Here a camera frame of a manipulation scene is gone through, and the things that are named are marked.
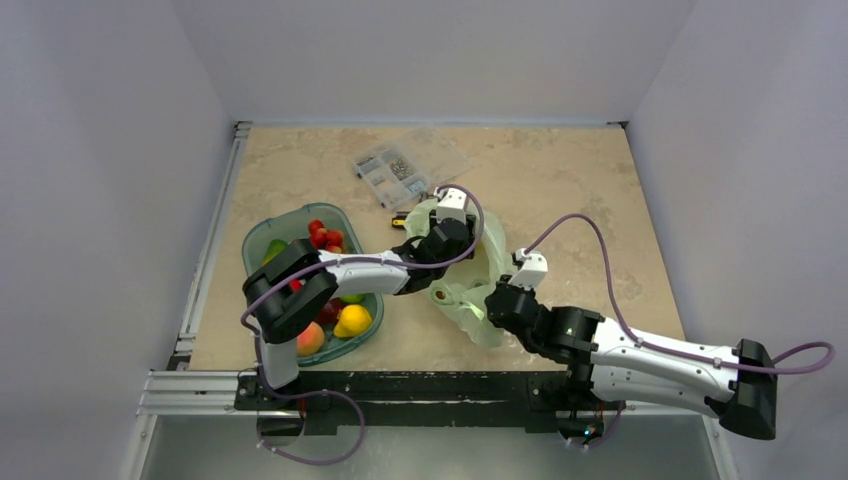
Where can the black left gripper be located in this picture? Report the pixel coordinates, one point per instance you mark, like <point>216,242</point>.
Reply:
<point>468,244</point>

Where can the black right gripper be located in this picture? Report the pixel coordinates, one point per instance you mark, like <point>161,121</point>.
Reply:
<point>499,299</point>

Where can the green plastic bag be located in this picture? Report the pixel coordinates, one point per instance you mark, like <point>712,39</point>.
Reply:
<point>460,294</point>

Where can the dark red fake plum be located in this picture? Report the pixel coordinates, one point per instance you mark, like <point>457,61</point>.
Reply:
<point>329,313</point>

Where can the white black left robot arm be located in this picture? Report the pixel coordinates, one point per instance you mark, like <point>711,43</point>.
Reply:
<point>286,295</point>

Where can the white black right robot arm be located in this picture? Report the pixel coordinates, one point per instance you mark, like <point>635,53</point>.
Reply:
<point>735,385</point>

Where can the green fake guava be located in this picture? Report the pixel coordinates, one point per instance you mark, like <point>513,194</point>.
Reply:
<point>352,298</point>

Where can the red fake lychee bunch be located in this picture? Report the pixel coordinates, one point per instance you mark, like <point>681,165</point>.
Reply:
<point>322,238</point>

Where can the yellow fake lemon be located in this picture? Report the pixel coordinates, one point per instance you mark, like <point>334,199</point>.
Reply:
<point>352,321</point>

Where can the green orange fake mango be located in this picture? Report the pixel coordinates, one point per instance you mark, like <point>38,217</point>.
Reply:
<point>274,248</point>

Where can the orange fake peach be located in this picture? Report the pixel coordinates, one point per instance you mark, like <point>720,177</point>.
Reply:
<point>310,341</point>

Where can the yellow black screwdriver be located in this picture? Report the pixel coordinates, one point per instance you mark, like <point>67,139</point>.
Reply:
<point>398,220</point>

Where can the clear plastic screw box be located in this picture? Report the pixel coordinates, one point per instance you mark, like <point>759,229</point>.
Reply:
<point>407,168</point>

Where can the teal plastic tray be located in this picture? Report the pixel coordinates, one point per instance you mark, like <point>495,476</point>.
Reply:
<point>294,225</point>

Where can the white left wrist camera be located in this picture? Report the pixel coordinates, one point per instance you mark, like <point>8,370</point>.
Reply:
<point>451,205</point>

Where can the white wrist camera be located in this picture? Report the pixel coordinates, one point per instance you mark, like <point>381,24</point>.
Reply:
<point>532,268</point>
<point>451,205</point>

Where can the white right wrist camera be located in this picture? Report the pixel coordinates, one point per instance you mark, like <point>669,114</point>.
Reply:
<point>532,268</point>

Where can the black aluminium base frame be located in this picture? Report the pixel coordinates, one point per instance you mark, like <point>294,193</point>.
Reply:
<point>419,399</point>

